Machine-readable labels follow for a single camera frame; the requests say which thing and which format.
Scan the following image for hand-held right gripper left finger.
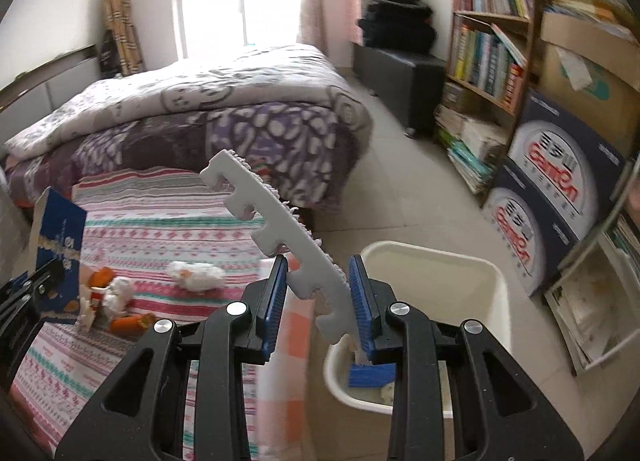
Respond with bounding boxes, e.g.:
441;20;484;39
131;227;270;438
54;255;290;461

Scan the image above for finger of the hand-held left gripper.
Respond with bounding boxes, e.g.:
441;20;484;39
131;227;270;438
0;272;32;294
0;257;60;314

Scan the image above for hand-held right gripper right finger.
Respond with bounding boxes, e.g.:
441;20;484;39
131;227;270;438
348;255;586;461

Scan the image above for navy box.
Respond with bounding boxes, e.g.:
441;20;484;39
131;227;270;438
31;187;88;324

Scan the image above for torn white and red box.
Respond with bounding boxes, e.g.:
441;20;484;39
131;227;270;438
76;288;104;333

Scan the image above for small blue carton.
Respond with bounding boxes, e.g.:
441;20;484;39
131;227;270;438
348;362;397;390

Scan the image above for white tissue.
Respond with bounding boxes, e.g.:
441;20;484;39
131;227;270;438
104;277;135;316

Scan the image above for tissue with orange stain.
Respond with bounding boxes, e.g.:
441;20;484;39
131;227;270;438
166;261;224;293

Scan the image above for white foam edge strip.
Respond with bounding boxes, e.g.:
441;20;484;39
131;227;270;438
199;149;352;346

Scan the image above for white trash bin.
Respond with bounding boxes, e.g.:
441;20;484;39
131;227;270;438
322;240;512;417

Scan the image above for orange snack wrapper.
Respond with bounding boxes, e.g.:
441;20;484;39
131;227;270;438
109;313;157;338

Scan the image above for grey checked cloth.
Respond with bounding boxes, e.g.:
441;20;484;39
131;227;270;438
0;176;33;277

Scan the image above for pink checked tablecloth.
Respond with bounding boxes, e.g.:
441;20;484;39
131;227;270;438
240;256;351;461

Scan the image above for striped patterned tablecloth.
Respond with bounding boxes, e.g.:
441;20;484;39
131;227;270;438
10;167;311;461

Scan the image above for bed with purple patterned sheet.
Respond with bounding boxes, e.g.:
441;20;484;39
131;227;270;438
0;43;376;222

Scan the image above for navy water bottle carton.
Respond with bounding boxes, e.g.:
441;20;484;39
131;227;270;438
482;158;583;297
507;88;628;242

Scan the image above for grey bed headboard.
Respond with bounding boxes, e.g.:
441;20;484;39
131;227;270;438
0;45;98;114

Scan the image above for pile of books and boxes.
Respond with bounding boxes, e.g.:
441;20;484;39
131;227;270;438
432;81;508;196

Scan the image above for black storage bench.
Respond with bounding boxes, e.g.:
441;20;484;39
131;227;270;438
352;43;446;139

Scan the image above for stack of loose paper sheets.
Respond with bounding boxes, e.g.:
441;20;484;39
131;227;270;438
545;241;640;372

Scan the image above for cartoon print grey quilt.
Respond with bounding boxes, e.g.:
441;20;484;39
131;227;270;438
5;43;373;156

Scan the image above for black hanging bag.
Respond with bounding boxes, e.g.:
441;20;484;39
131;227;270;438
98;31;123;76

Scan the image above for white shelf unit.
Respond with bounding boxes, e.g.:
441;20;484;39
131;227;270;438
542;151;640;377

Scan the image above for pile of black clothes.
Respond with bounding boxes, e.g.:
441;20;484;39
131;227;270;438
357;0;436;54

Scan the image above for wooden bookshelf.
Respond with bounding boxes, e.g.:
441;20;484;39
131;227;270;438
442;0;538;116

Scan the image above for brown cardboard box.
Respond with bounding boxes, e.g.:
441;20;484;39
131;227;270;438
530;11;638;136

